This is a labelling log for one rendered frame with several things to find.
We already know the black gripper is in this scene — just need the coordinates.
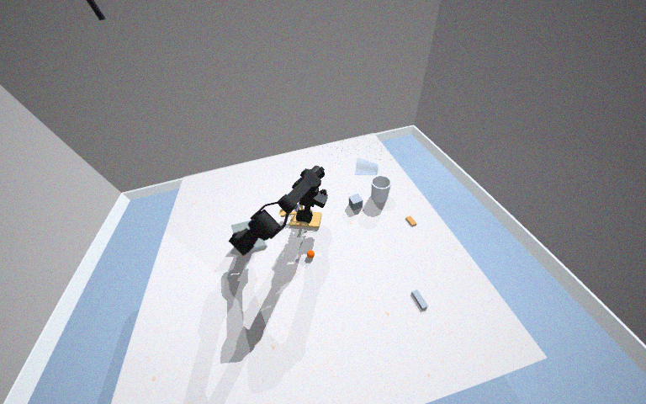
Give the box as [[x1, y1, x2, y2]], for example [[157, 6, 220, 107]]
[[295, 190, 315, 223]]

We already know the white cylindrical cup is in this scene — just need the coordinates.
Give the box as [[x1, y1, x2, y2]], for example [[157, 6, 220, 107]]
[[371, 175, 392, 203]]

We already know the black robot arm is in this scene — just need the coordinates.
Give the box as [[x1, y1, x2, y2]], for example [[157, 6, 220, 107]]
[[229, 166, 328, 256]]

